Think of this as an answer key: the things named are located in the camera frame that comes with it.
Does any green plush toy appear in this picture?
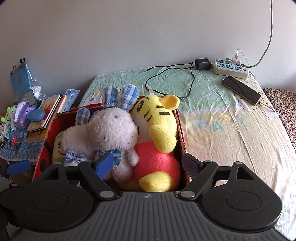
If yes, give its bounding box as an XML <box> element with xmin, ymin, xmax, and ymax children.
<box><xmin>51</xmin><ymin>134</ymin><xmax>67</xmax><ymax>165</ymax></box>

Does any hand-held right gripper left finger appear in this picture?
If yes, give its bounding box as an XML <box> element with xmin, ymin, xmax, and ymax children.
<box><xmin>43</xmin><ymin>152</ymin><xmax>117</xmax><ymax>201</ymax></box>

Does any blue oval case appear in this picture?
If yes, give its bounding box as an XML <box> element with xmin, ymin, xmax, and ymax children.
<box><xmin>28</xmin><ymin>109</ymin><xmax>45</xmax><ymax>121</ymax></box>

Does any yellow plush tiger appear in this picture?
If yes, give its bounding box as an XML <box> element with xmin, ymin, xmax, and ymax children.
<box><xmin>119</xmin><ymin>84</ymin><xmax>182</xmax><ymax>192</ymax></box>

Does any black smartphone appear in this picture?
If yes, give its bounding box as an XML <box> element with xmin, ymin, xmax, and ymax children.
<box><xmin>221</xmin><ymin>75</ymin><xmax>262</xmax><ymax>105</ymax></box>

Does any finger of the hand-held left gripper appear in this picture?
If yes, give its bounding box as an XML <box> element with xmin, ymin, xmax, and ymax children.
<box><xmin>0</xmin><ymin>159</ymin><xmax>31</xmax><ymax>176</ymax></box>

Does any grey power cord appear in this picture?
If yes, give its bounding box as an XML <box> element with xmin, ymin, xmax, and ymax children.
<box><xmin>240</xmin><ymin>0</ymin><xmax>274</xmax><ymax>68</ymax></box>

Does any black cable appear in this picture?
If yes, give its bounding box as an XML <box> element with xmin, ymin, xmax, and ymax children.
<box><xmin>144</xmin><ymin>62</ymin><xmax>197</xmax><ymax>98</ymax></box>

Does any thin flat book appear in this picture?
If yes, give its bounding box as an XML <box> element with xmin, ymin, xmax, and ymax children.
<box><xmin>25</xmin><ymin>131</ymin><xmax>45</xmax><ymax>143</ymax></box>

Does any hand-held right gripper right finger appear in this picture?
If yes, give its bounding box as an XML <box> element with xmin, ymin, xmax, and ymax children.
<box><xmin>178</xmin><ymin>153</ymin><xmax>255</xmax><ymax>200</ymax></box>

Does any white power strip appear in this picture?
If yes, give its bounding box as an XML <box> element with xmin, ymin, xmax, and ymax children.
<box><xmin>212</xmin><ymin>58</ymin><xmax>250</xmax><ymax>80</ymax></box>

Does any white crumpled plastic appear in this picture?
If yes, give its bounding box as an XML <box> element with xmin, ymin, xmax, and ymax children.
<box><xmin>28</xmin><ymin>86</ymin><xmax>42</xmax><ymax>100</ymax></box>

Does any purple tissue pack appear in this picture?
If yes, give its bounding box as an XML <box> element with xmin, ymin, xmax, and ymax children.
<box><xmin>14</xmin><ymin>101</ymin><xmax>35</xmax><ymax>129</ymax></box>

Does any black power adapter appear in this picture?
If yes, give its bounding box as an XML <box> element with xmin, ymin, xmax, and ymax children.
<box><xmin>195</xmin><ymin>58</ymin><xmax>211</xmax><ymax>70</ymax></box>

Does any green toy frog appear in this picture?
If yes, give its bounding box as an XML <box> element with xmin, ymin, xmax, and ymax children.
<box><xmin>1</xmin><ymin>104</ymin><xmax>18</xmax><ymax>123</ymax></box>

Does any red cardboard box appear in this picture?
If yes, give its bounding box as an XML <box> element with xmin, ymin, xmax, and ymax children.
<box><xmin>32</xmin><ymin>105</ymin><xmax>192</xmax><ymax>193</ymax></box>

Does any small white plush rabbit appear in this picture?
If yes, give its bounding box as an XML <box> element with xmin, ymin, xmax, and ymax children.
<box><xmin>61</xmin><ymin>108</ymin><xmax>102</xmax><ymax>167</ymax></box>

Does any stack of books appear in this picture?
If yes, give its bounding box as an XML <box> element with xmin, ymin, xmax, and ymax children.
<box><xmin>27</xmin><ymin>94</ymin><xmax>63</xmax><ymax>132</ymax></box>

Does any cartoon print bed sheet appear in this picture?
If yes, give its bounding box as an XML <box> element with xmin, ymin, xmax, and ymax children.
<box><xmin>79</xmin><ymin>62</ymin><xmax>296</xmax><ymax>239</ymax></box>

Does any blue printed packet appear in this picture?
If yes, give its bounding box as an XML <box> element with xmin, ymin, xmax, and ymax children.
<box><xmin>61</xmin><ymin>89</ymin><xmax>80</xmax><ymax>112</ymax></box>

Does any small dark mirror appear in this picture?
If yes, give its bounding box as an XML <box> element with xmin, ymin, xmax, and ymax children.
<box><xmin>25</xmin><ymin>90</ymin><xmax>36</xmax><ymax>105</ymax></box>

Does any white charging cable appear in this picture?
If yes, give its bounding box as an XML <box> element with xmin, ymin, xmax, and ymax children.
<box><xmin>233</xmin><ymin>48</ymin><xmax>280</xmax><ymax>116</ymax></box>

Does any large white plush rabbit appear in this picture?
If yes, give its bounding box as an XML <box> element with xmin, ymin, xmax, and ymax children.
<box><xmin>89</xmin><ymin>85</ymin><xmax>140</xmax><ymax>183</ymax></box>

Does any red key bunch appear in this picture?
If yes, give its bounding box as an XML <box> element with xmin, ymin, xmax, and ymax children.
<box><xmin>9</xmin><ymin>134</ymin><xmax>23</xmax><ymax>147</ymax></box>

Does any blue checked cloth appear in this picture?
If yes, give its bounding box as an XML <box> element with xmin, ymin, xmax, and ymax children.
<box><xmin>0</xmin><ymin>128</ymin><xmax>44</xmax><ymax>163</ymax></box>

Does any blue plastic bag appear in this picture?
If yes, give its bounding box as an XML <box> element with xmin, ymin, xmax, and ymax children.
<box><xmin>10</xmin><ymin>58</ymin><xmax>35</xmax><ymax>95</ymax></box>

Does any patterned brown stool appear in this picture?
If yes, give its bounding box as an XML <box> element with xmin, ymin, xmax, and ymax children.
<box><xmin>264</xmin><ymin>87</ymin><xmax>296</xmax><ymax>149</ymax></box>

